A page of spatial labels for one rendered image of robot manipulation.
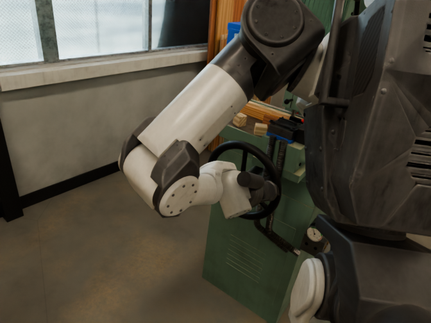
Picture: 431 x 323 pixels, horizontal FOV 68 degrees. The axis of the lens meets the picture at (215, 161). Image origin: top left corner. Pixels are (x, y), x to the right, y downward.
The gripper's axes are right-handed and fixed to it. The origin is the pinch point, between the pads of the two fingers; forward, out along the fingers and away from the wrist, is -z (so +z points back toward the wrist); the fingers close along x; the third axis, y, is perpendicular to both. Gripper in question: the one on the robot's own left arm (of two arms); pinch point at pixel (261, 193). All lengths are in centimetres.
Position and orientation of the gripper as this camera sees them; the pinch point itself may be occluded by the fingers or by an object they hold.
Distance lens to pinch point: 97.2
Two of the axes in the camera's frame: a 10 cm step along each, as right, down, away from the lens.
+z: -4.4, -1.3, -8.9
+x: 8.9, -1.9, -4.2
